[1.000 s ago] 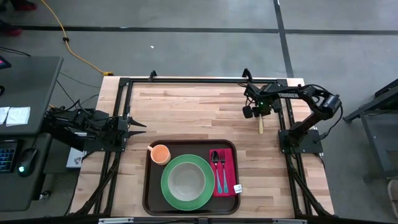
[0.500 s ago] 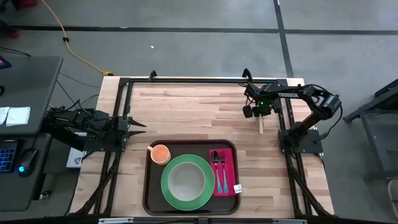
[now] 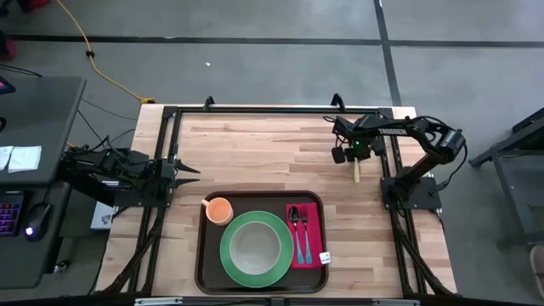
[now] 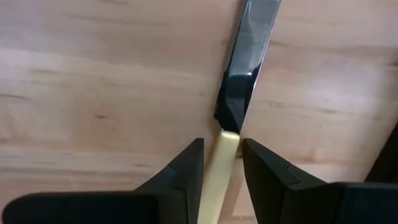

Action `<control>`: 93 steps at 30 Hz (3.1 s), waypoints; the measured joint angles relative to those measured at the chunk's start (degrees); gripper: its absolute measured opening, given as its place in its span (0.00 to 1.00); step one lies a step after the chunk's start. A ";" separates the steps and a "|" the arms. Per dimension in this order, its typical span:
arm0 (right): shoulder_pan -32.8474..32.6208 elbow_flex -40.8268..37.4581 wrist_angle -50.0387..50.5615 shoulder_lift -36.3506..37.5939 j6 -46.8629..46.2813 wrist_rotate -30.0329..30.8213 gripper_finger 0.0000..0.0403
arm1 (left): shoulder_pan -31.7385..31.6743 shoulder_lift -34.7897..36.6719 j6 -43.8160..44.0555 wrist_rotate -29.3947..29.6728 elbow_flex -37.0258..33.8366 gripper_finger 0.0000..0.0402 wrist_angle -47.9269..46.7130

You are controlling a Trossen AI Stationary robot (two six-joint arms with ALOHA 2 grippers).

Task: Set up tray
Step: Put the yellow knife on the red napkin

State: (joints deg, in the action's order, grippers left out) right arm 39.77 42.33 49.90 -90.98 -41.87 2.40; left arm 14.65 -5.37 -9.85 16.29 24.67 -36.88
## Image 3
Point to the person's red shoe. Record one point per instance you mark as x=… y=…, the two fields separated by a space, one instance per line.
x=34 y=3
x=7 y=49

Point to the person's grey shoe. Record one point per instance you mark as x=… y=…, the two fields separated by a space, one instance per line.
x=538 y=268

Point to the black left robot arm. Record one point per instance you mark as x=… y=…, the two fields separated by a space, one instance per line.
x=110 y=176

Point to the dark grey desk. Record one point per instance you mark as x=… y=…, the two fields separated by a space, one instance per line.
x=38 y=115

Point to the small white tag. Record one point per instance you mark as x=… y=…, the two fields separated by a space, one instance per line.
x=325 y=257

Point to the black aluminium table frame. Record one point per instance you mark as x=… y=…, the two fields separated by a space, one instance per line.
x=276 y=110

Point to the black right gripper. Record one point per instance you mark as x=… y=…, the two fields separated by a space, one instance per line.
x=358 y=149

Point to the device with pink screen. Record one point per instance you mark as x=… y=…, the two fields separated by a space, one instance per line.
x=5 y=85

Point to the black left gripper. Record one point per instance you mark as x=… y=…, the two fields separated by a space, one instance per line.
x=166 y=183

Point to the black computer mouse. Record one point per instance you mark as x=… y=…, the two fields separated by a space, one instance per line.
x=37 y=221

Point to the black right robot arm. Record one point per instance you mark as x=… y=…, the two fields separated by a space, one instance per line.
x=391 y=132

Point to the green plate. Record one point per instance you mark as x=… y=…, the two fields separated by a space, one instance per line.
x=227 y=263

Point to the dark brown plastic tray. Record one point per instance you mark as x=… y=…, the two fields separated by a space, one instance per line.
x=204 y=272

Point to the white printed box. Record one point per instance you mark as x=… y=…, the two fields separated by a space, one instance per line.
x=103 y=216

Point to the white paper sheet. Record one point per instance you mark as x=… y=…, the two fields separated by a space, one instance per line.
x=4 y=157
x=24 y=158

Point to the red cloth napkin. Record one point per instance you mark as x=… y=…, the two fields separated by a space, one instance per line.
x=319 y=229

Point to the pale orange ribbed cup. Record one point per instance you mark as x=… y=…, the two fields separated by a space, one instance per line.
x=219 y=211

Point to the dark grey metal stand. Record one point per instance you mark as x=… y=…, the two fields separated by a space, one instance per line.
x=501 y=148

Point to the backlit black keyboard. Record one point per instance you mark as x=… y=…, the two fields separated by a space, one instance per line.
x=9 y=214

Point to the grey-beige bowl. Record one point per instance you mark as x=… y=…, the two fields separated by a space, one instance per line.
x=255 y=248

